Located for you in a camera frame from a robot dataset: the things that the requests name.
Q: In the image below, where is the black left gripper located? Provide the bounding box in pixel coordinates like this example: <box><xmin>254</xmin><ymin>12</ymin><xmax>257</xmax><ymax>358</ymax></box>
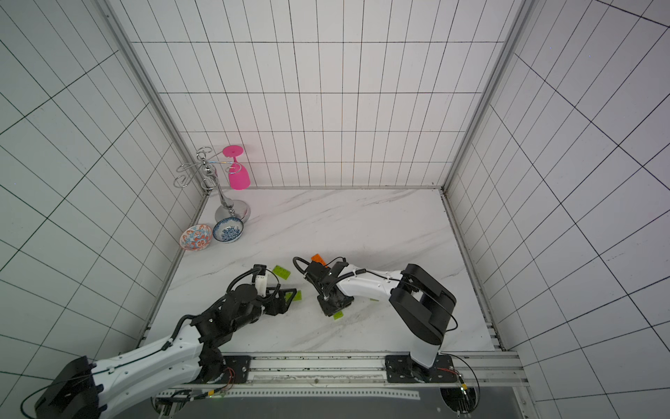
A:
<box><xmin>233</xmin><ymin>287</ymin><xmax>297</xmax><ymax>330</ymax></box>

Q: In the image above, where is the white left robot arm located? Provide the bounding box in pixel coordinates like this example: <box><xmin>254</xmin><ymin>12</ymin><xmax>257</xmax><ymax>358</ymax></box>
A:
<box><xmin>19</xmin><ymin>265</ymin><xmax>298</xmax><ymax>418</ymax></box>

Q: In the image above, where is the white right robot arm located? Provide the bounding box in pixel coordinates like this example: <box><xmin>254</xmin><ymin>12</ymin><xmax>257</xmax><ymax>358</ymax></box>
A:
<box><xmin>293</xmin><ymin>257</ymin><xmax>458</xmax><ymax>371</ymax></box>

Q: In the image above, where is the blue floral ceramic bowl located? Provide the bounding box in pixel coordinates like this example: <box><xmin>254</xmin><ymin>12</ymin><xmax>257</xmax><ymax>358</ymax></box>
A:
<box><xmin>212</xmin><ymin>216</ymin><xmax>244</xmax><ymax>244</ymax></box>

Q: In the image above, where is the orange patterned ceramic bowl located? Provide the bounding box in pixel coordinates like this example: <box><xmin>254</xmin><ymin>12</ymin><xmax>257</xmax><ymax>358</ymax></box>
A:
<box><xmin>179</xmin><ymin>223</ymin><xmax>213</xmax><ymax>251</ymax></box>

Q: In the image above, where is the chrome glass holder stand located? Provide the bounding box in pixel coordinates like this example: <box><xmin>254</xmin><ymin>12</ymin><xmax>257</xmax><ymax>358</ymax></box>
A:
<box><xmin>174</xmin><ymin>147</ymin><xmax>251</xmax><ymax>223</ymax></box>

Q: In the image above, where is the pink wine glass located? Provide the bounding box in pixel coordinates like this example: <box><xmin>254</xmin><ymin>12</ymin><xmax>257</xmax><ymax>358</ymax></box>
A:
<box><xmin>223</xmin><ymin>145</ymin><xmax>251</xmax><ymax>190</ymax></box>

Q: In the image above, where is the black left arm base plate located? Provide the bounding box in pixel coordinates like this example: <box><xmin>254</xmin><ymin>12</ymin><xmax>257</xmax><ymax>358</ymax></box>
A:
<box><xmin>196</xmin><ymin>355</ymin><xmax>251</xmax><ymax>386</ymax></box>

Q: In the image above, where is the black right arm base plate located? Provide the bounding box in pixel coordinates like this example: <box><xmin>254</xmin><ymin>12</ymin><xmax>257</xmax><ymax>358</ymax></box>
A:
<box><xmin>384</xmin><ymin>354</ymin><xmax>457</xmax><ymax>384</ymax></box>

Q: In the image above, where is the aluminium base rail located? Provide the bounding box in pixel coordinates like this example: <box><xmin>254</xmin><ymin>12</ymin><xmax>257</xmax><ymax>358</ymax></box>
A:
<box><xmin>157</xmin><ymin>352</ymin><xmax>529</xmax><ymax>402</ymax></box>

